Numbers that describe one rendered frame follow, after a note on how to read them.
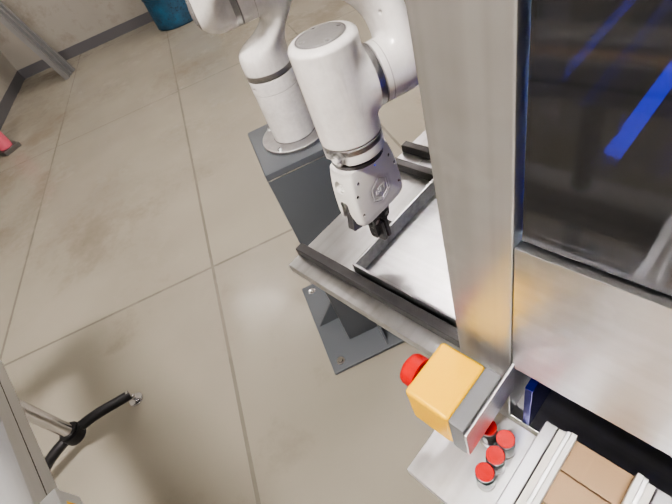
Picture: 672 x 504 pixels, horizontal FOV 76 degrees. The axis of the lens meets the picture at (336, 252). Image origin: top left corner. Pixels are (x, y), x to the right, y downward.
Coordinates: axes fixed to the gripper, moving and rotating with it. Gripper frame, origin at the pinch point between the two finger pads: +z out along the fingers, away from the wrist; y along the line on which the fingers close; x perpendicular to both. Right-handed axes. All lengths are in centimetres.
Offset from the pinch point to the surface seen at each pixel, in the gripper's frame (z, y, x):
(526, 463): 3.8, -17.8, -34.3
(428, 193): 7.3, 16.0, 2.6
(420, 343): 9.1, -10.4, -14.1
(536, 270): -22.3, -12.3, -31.3
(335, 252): 9.1, -3.6, 10.6
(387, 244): 8.7, 2.7, 2.6
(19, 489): 42, -86, 59
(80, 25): 67, 139, 630
